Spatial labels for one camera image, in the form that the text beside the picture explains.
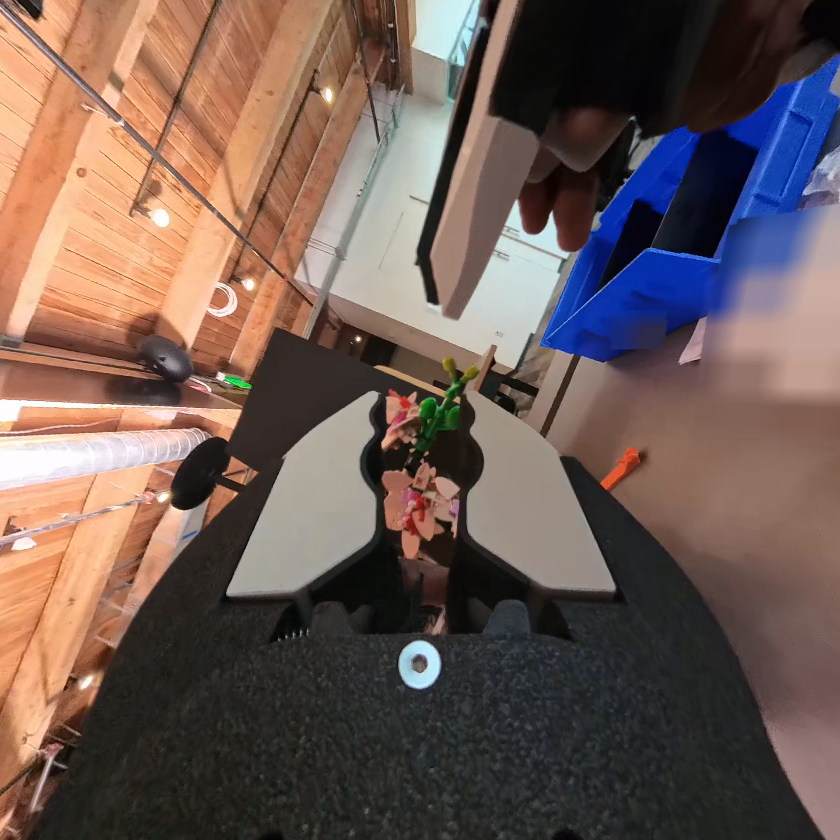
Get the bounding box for blue plastic bin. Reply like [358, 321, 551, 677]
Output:
[541, 56, 840, 363]

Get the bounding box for orange brick separator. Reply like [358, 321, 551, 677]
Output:
[599, 447, 643, 492]

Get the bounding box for silver air duct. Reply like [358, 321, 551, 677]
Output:
[0, 427, 215, 492]

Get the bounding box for grey desk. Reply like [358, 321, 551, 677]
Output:
[525, 315, 840, 840]

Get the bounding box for black dome ceiling fixture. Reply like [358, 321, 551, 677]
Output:
[140, 335, 195, 383]

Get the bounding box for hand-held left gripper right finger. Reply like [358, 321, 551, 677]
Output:
[451, 392, 618, 602]

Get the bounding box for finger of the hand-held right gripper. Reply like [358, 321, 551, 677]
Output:
[415, 0, 542, 321]

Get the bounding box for black backdrop board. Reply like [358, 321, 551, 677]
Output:
[226, 328, 500, 475]

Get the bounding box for crumpled clear plastic bag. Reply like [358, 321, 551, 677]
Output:
[802, 147, 840, 212]

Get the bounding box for toy brick orchid plant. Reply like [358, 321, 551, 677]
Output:
[379, 356, 481, 562]

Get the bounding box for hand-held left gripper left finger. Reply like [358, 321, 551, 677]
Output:
[226, 392, 403, 601]

